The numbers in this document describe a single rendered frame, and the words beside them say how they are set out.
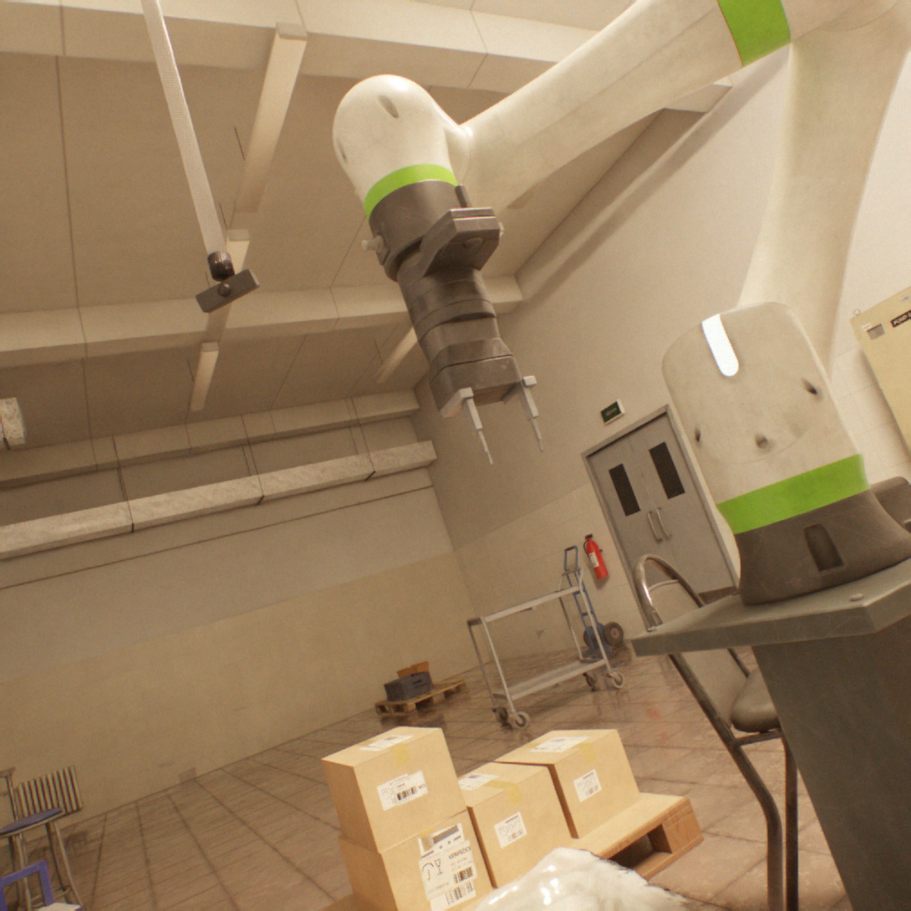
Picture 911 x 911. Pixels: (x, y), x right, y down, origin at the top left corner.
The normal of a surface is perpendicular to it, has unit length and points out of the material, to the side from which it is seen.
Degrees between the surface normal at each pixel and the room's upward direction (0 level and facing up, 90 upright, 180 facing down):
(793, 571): 62
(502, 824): 90
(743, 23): 143
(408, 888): 90
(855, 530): 73
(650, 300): 90
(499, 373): 90
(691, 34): 127
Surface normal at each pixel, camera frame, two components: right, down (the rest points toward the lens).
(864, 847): -0.87, 0.21
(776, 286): -0.61, -0.12
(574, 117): -0.15, 0.64
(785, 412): -0.16, -0.15
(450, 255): 0.32, 0.93
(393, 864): 0.48, -0.33
